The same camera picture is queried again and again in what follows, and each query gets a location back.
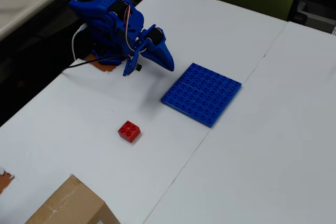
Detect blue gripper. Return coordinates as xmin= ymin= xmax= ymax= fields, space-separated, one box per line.
xmin=132 ymin=24 xmax=175 ymax=72

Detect red 2x2 building block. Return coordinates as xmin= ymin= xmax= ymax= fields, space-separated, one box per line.
xmin=117 ymin=120 xmax=141 ymax=144

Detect blue 8x8 building plate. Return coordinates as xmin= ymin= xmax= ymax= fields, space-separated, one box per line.
xmin=160 ymin=62 xmax=243 ymax=129

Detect white foam board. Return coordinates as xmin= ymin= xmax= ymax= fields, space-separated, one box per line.
xmin=0 ymin=0 xmax=288 ymax=224
xmin=143 ymin=20 xmax=336 ymax=224

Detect grey black box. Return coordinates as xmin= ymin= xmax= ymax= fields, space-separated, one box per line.
xmin=288 ymin=0 xmax=336 ymax=35

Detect brown cardboard box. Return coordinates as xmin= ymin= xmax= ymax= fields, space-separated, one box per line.
xmin=25 ymin=174 xmax=121 ymax=224

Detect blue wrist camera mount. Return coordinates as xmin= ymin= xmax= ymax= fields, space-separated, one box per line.
xmin=122 ymin=49 xmax=143 ymax=77

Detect red white servo wires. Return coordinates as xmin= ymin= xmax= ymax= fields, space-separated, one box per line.
xmin=122 ymin=0 xmax=135 ymax=61

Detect black cable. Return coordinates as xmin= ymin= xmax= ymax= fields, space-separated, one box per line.
xmin=61 ymin=55 xmax=127 ymax=72

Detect white cable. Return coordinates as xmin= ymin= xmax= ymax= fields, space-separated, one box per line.
xmin=71 ymin=23 xmax=88 ymax=61

